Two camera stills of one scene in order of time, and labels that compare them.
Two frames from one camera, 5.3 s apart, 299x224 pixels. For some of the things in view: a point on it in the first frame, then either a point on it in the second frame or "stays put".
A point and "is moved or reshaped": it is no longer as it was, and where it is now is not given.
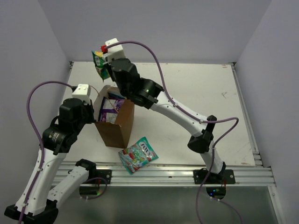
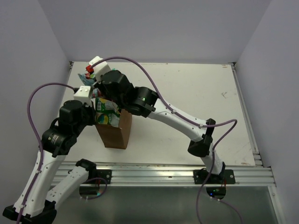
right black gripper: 109,70 → 101,86
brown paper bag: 116,135 stays put
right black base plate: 224,177 stays put
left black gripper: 90,108 stays put
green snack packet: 101,67 is moved or reshaped
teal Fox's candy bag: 137,155 → 89,79
